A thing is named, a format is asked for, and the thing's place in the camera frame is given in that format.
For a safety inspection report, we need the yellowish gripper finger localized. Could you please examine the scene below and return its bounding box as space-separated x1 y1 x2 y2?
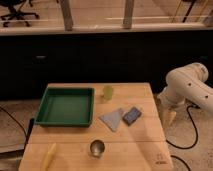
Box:
163 110 176 126

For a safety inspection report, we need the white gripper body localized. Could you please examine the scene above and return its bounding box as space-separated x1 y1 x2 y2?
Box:
160 99 176 118

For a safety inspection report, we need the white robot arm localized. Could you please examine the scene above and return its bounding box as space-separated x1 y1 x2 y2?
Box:
157 62 213 126

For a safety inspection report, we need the green plastic tray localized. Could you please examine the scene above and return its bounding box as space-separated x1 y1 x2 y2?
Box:
35 87 95 127

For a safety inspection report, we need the grey-blue folded cloth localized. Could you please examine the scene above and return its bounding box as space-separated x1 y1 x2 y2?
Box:
99 108 124 132

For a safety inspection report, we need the translucent green cup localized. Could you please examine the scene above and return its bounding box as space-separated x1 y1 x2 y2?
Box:
103 86 114 100

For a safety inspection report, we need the metal cup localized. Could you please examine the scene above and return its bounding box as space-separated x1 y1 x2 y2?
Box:
90 140 105 158

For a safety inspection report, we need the yellow banana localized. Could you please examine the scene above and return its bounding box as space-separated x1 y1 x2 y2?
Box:
40 143 57 171

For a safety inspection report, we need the black office chair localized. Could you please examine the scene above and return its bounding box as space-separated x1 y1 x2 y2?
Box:
0 0 39 27

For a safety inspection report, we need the black cable right floor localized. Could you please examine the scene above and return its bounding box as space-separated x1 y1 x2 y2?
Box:
165 104 200 171

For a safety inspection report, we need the black cable floor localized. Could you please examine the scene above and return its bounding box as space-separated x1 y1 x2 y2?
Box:
0 106 28 138
165 104 200 171

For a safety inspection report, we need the right wooden post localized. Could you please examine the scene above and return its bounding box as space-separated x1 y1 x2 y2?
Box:
123 0 135 29

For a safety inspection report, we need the wooden post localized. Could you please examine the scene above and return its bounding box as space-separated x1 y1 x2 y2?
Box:
59 0 73 31
123 0 135 29

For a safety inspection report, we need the left wooden post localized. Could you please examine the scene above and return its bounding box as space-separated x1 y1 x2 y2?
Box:
59 0 73 31

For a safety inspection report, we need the black cable left floor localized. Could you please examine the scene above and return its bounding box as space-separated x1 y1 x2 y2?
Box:
0 106 28 138

